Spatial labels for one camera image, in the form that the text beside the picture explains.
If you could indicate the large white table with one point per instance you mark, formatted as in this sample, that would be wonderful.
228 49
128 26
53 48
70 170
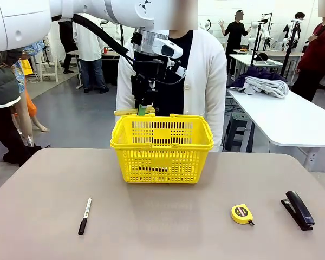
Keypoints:
287 122

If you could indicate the black white marker pen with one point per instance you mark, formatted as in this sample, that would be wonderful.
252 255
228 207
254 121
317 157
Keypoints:
85 216

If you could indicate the person in white shirt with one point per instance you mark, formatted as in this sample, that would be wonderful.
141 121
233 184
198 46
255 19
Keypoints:
89 46

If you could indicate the person in white cardigan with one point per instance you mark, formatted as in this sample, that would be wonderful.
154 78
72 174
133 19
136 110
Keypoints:
208 81

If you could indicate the yellow black highlighter pen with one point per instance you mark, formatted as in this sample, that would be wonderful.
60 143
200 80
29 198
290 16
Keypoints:
154 169

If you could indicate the person in dark vest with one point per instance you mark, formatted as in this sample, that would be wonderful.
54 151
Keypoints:
2 81

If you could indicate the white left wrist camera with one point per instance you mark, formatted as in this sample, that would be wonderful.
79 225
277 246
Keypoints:
168 48

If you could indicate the grey white clothes pile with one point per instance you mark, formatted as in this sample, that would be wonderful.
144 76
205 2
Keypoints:
268 86

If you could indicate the person in black outfit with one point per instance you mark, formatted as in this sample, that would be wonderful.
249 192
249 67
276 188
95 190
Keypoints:
235 35

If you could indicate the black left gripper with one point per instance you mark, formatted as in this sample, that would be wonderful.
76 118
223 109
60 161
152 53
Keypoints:
145 81

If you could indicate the white wooden chair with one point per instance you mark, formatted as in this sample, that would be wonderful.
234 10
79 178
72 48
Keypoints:
50 69

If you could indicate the white background table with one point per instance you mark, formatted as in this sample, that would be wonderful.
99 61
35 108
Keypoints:
249 60

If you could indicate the black tripod stand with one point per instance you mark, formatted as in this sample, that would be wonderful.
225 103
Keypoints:
256 46

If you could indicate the yellow plastic shopping basket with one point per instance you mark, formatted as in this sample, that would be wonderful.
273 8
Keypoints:
162 159

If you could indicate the yellow utility knife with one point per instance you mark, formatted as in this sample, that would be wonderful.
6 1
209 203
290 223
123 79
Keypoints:
127 111

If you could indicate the pile of clothes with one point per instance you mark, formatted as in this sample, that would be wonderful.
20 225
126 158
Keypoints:
246 78

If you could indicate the black stapler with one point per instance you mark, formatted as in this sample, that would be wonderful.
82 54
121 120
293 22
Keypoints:
298 210

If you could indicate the person in red sweater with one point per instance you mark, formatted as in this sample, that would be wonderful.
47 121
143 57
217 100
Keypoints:
319 51

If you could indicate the grey plastic stool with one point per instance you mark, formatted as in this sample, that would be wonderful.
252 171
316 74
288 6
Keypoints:
237 130

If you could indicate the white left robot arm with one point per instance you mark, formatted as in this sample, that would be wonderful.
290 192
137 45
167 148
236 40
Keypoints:
70 13

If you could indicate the yellow tape measure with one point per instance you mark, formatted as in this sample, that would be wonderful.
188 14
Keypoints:
241 214

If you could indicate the person in blue patterned shirt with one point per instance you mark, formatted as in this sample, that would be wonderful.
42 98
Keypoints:
32 54

